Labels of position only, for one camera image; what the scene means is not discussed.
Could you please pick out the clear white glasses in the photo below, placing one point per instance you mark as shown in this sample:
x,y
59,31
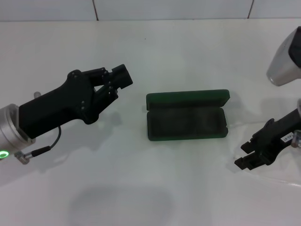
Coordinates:
x,y
227,126

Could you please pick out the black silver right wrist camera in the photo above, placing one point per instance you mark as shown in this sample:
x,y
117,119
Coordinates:
x,y
284,66

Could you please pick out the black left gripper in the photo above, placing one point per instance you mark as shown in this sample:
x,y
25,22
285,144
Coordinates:
x,y
58,106

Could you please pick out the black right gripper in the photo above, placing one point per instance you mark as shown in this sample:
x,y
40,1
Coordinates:
x,y
270,139

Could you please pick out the green glasses case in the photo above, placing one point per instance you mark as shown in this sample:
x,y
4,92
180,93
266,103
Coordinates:
x,y
185,124

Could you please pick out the silver left camera mount bracket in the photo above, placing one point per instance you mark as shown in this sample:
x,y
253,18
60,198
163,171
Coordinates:
x,y
37,94

